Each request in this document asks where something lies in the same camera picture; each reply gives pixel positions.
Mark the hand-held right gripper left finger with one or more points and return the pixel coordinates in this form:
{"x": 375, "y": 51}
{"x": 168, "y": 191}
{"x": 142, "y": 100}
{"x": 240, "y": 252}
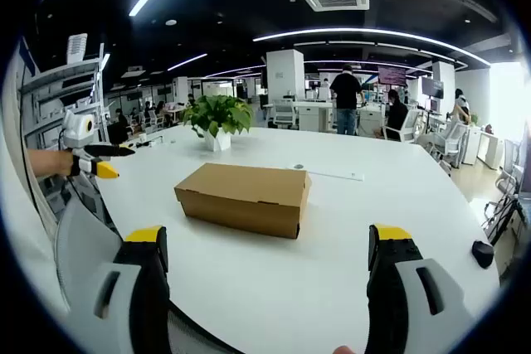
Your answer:
{"x": 145, "y": 287}

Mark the white mesh office chair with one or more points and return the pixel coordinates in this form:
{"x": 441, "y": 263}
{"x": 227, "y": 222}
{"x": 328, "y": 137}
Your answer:
{"x": 83, "y": 246}

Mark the wall screen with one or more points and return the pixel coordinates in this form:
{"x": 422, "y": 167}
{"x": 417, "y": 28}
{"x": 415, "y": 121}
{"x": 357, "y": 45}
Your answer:
{"x": 391, "y": 75}

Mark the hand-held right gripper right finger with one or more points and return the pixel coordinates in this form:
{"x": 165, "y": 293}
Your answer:
{"x": 390, "y": 287}

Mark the white desk cabinet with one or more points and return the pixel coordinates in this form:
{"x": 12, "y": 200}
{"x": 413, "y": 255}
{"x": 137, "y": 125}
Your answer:
{"x": 315, "y": 117}

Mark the round table grommet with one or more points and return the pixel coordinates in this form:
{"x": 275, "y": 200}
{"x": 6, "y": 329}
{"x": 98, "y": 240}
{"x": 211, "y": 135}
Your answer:
{"x": 297, "y": 166}

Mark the brown cardboard shoe box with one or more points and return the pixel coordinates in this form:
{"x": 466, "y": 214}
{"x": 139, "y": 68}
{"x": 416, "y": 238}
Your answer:
{"x": 245, "y": 192}

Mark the white storage shelf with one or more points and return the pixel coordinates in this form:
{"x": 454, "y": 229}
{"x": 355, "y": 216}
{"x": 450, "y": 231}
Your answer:
{"x": 50, "y": 93}

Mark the black monitor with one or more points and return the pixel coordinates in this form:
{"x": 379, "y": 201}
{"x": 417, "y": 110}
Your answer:
{"x": 432, "y": 88}

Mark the person's right hand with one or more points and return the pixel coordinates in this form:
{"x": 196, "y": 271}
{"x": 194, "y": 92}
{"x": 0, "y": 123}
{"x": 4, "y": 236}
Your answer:
{"x": 342, "y": 350}

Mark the white ribbed device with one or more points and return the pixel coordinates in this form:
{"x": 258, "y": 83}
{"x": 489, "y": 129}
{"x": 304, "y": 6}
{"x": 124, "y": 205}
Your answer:
{"x": 76, "y": 48}

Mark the black computer mouse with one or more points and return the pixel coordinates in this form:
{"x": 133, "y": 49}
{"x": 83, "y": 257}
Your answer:
{"x": 483, "y": 254}

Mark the green plant in white pot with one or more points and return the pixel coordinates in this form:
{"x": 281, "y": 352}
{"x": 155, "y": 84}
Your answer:
{"x": 220, "y": 115}

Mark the person's left hand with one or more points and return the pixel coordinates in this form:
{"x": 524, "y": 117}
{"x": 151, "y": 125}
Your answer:
{"x": 60, "y": 163}

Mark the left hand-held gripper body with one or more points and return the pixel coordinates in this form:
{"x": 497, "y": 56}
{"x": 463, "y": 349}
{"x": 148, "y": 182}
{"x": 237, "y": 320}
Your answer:
{"x": 79, "y": 130}

